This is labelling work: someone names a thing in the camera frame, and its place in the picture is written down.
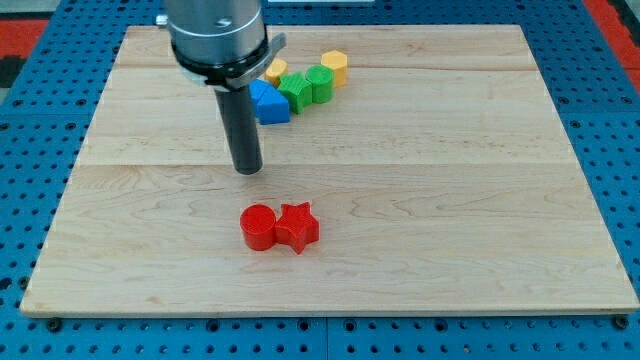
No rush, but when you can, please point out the yellow cylinder block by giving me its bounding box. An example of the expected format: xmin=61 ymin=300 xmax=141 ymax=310
xmin=264 ymin=58 xmax=288 ymax=88

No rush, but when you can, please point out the blue triangular block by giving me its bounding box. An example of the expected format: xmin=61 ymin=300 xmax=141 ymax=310
xmin=256 ymin=87 xmax=290 ymax=125

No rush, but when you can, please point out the green cylinder block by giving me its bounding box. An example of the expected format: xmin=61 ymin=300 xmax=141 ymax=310
xmin=306 ymin=65 xmax=334 ymax=104

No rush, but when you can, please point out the red star block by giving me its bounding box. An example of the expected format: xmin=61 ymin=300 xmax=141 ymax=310
xmin=274 ymin=202 xmax=320 ymax=254

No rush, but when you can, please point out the wooden board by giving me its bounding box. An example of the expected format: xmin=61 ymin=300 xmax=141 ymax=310
xmin=21 ymin=25 xmax=639 ymax=318

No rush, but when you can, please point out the yellow hexagon block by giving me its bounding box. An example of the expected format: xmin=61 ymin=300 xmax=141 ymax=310
xmin=321 ymin=50 xmax=348 ymax=88

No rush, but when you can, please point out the green star block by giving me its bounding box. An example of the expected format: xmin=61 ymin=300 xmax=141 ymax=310
xmin=278 ymin=72 xmax=312 ymax=114

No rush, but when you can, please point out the blue cube block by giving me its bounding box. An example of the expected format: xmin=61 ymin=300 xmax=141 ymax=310
xmin=249 ymin=79 xmax=272 ymax=118

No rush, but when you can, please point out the red cylinder block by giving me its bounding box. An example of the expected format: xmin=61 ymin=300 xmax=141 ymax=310
xmin=240 ymin=204 xmax=276 ymax=251

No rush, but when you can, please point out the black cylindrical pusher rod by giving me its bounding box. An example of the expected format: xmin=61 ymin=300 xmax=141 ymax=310
xmin=215 ymin=86 xmax=263 ymax=175

